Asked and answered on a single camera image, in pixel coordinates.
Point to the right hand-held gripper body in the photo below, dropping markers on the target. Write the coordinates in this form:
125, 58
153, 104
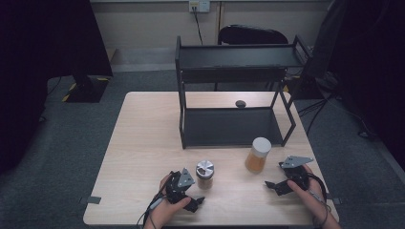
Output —
296, 175

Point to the black metal two-tier shelf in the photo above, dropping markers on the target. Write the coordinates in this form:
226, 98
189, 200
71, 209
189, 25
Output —
232, 127

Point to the white wall socket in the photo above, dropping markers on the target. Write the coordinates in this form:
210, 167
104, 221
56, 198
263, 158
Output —
199, 5

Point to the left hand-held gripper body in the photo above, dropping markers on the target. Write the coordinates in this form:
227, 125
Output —
178, 191

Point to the person's right hand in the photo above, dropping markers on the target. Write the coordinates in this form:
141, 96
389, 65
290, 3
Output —
313, 197

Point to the white-lid jar orange contents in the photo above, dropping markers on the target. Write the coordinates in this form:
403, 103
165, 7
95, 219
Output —
257, 156

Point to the small black round object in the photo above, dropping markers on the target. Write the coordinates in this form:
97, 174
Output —
240, 104

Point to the silver-lid glass spice jar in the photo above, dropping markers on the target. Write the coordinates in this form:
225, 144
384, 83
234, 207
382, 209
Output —
204, 173

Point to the person's left hand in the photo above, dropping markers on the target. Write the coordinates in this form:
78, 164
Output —
164, 213

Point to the grey tape piece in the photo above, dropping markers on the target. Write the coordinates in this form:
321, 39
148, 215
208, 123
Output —
336, 200
90, 200

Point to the black chair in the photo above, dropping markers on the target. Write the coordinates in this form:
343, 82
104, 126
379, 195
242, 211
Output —
251, 35

